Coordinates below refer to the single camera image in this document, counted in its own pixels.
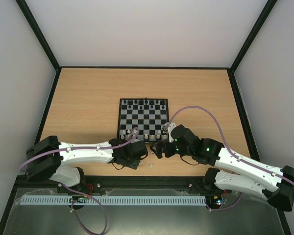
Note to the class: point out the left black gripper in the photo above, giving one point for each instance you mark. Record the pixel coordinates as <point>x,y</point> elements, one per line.
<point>134,165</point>

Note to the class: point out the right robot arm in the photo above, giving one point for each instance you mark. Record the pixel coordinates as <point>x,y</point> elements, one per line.
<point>232,171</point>

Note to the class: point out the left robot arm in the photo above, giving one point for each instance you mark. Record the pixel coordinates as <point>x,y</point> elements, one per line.
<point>51,159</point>

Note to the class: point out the black frame rail front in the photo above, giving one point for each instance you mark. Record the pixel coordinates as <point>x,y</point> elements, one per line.
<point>199,184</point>

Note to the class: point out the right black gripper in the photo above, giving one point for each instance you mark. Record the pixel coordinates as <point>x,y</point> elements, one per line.
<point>162,149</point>

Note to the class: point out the electronics board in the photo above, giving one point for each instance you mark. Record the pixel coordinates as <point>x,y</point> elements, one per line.
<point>79,199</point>
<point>216,200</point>

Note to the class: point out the white slotted cable duct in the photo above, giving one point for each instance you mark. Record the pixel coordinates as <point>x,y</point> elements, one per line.
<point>116,200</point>

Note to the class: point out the black pieces row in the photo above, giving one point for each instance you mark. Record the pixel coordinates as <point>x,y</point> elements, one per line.
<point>143,104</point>

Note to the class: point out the left electronics board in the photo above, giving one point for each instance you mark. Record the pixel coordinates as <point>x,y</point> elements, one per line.
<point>79,199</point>

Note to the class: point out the black and grey chessboard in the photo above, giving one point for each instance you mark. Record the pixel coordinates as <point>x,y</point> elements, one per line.
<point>147,121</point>

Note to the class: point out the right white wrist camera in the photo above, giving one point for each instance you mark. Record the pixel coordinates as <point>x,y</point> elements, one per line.
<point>179,134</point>

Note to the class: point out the right electronics board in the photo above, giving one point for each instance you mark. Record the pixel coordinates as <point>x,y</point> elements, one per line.
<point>216,200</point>

